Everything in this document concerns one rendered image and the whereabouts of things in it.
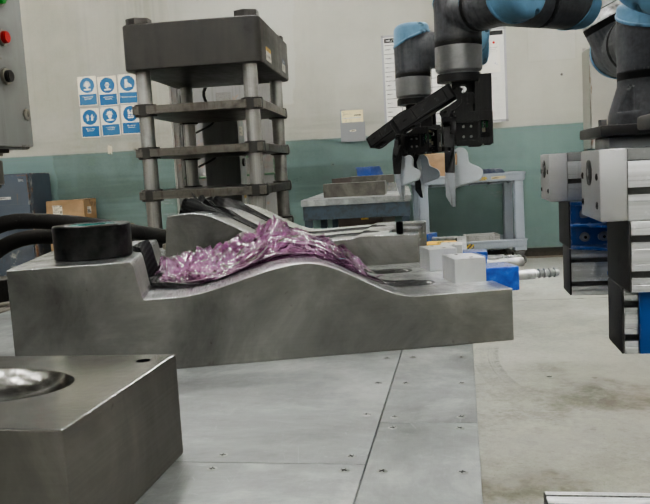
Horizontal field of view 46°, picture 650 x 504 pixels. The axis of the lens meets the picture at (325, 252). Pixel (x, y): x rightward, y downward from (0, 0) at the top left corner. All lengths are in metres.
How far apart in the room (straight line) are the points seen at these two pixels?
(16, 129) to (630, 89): 1.25
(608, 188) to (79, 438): 0.75
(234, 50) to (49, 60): 3.67
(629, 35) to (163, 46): 4.08
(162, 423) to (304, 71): 7.32
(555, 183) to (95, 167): 7.09
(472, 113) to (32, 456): 0.96
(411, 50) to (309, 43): 6.20
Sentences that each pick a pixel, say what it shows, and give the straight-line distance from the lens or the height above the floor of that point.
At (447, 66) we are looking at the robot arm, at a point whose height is 1.14.
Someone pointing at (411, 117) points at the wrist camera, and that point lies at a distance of 1.25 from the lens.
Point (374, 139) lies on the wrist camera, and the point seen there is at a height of 1.05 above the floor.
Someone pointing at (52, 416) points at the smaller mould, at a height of 0.87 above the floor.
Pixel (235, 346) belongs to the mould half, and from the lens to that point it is 0.77.
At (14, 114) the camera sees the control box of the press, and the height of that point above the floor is 1.14.
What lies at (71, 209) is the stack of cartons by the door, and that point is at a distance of 7.96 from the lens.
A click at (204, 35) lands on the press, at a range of 5.24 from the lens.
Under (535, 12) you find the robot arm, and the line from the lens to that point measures 1.19.
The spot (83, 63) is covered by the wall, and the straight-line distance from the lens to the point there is 8.39.
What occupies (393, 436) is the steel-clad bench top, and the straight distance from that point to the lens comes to 0.55.
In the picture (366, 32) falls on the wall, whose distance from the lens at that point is 7.77.
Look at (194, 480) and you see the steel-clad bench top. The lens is 0.50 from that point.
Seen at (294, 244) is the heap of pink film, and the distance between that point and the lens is 0.81.
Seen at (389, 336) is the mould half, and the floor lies 0.82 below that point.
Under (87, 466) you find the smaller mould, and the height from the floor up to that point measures 0.84.
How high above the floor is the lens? 0.99
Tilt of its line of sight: 6 degrees down
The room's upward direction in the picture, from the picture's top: 3 degrees counter-clockwise
